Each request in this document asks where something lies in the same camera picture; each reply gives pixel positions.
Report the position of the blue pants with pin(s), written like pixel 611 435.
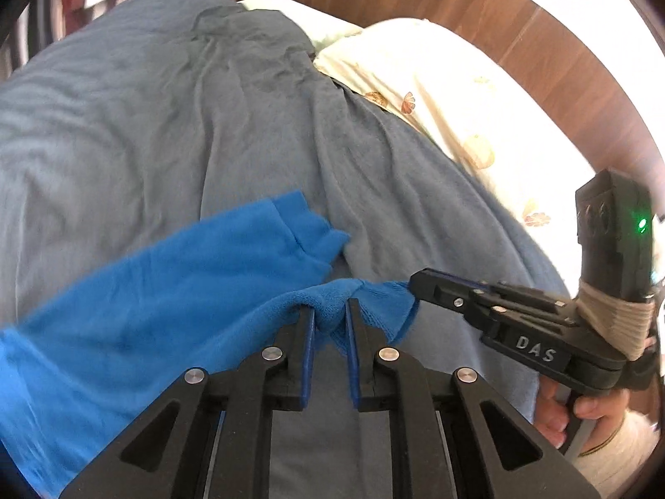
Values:
pixel 156 301

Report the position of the wooden headboard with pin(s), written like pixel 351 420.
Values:
pixel 519 26

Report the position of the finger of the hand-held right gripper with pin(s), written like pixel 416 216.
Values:
pixel 447 279
pixel 457 309

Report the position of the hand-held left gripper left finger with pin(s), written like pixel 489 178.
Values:
pixel 307 345

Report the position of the cream shell print pillow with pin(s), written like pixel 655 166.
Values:
pixel 457 99

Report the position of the person's right forearm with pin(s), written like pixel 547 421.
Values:
pixel 618 452

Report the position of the person's right hand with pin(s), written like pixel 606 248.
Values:
pixel 587 408

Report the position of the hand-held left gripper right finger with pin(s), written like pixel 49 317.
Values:
pixel 353 353

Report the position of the grey blanket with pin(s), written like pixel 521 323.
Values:
pixel 208 114

